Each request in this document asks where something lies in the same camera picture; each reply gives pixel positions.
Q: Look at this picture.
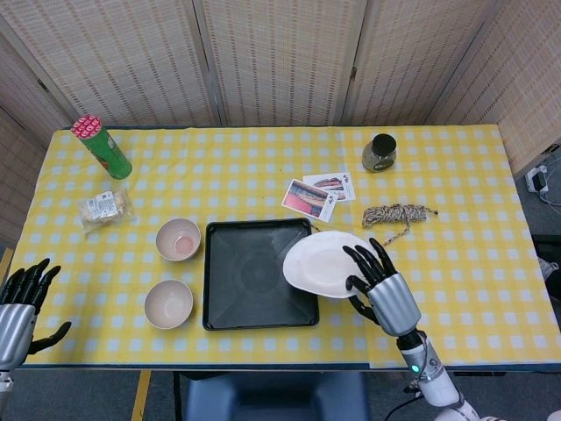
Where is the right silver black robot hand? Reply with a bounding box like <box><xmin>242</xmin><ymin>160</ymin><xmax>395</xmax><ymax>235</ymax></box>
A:
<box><xmin>341</xmin><ymin>238</ymin><xmax>423</xmax><ymax>339</ymax></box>

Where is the black plastic tray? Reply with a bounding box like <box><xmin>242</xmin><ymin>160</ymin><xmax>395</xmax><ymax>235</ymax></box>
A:
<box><xmin>202</xmin><ymin>218</ymin><xmax>321</xmax><ymax>332</ymax></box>

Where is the speckled braided rope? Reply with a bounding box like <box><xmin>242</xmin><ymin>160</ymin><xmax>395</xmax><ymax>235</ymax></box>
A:
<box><xmin>309</xmin><ymin>203</ymin><xmax>440</xmax><ymax>247</ymax></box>

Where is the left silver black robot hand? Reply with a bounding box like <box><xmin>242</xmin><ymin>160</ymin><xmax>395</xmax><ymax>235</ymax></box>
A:
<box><xmin>0</xmin><ymin>257</ymin><xmax>73</xmax><ymax>372</ymax></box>

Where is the postcard with red photo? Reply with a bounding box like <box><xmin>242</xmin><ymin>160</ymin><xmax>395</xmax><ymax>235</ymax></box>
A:
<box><xmin>280</xmin><ymin>178</ymin><xmax>339</xmax><ymax>220</ymax></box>

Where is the green chips can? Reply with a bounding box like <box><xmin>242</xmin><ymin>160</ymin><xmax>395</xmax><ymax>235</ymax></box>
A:
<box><xmin>71</xmin><ymin>114</ymin><xmax>133</xmax><ymax>181</ymax></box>

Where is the black table leg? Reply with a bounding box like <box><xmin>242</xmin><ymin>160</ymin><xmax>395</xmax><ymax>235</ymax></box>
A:
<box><xmin>172</xmin><ymin>370</ymin><xmax>183</xmax><ymax>421</ymax></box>

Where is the white power adapter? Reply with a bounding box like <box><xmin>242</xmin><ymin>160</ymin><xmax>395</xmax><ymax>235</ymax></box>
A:
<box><xmin>525</xmin><ymin>165</ymin><xmax>551</xmax><ymax>194</ymax></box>

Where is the white paper plate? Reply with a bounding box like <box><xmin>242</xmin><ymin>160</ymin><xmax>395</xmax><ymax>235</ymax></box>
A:
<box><xmin>282</xmin><ymin>231</ymin><xmax>381</xmax><ymax>302</ymax></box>

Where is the yellow checkered tablecloth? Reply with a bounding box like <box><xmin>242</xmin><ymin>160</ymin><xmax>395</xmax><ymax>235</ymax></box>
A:
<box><xmin>0</xmin><ymin>125</ymin><xmax>549</xmax><ymax>370</ymax></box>

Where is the beige bowl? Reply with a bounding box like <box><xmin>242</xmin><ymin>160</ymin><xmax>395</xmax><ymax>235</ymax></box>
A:
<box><xmin>144</xmin><ymin>279</ymin><xmax>195</xmax><ymax>330</ymax></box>
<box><xmin>155</xmin><ymin>218</ymin><xmax>202</xmax><ymax>263</ymax></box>

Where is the glass jar black lid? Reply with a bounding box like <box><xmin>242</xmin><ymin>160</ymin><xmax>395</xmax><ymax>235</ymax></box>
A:
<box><xmin>361</xmin><ymin>133</ymin><xmax>398</xmax><ymax>174</ymax></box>

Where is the clear snack bag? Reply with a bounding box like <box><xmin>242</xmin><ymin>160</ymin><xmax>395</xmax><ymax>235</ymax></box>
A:
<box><xmin>78</xmin><ymin>188</ymin><xmax>136</xmax><ymax>233</ymax></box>

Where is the woven folding screen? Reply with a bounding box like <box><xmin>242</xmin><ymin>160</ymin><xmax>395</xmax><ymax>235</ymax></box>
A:
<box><xmin>0</xmin><ymin>0</ymin><xmax>561</xmax><ymax>246</ymax></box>

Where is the white postcard with building photo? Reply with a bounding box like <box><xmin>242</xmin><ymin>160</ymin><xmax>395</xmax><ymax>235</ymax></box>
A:
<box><xmin>302</xmin><ymin>171</ymin><xmax>355</xmax><ymax>203</ymax></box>

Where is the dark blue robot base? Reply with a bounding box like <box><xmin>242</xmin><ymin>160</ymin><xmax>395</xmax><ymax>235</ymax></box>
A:
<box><xmin>181</xmin><ymin>370</ymin><xmax>369</xmax><ymax>421</ymax></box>

